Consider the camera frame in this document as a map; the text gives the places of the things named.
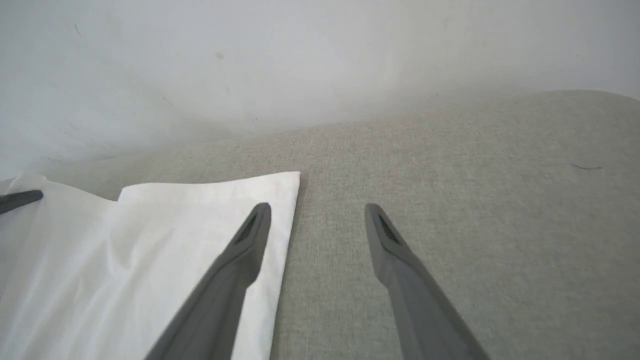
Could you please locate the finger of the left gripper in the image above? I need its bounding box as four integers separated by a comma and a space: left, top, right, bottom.
0, 189, 44, 216

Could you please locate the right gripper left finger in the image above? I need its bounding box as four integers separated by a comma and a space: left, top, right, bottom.
144, 202, 273, 360

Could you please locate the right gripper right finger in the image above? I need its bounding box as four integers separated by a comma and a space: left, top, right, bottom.
364, 202, 492, 360

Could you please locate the white and blue garment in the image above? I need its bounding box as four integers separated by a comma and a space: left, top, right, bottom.
0, 171, 302, 360

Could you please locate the grey fabric sofa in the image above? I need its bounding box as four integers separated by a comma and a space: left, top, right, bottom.
0, 89, 640, 360

